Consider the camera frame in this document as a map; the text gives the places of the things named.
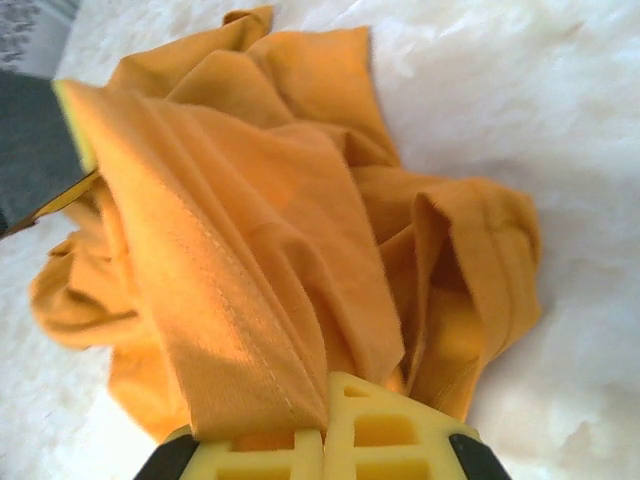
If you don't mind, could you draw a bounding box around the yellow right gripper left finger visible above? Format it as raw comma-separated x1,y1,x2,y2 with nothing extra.
132,424,326,480

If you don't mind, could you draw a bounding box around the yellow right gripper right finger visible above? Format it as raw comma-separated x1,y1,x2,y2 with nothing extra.
324,370,509,480

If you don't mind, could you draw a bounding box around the orange t-shirt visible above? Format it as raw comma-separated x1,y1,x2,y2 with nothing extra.
29,4,544,446

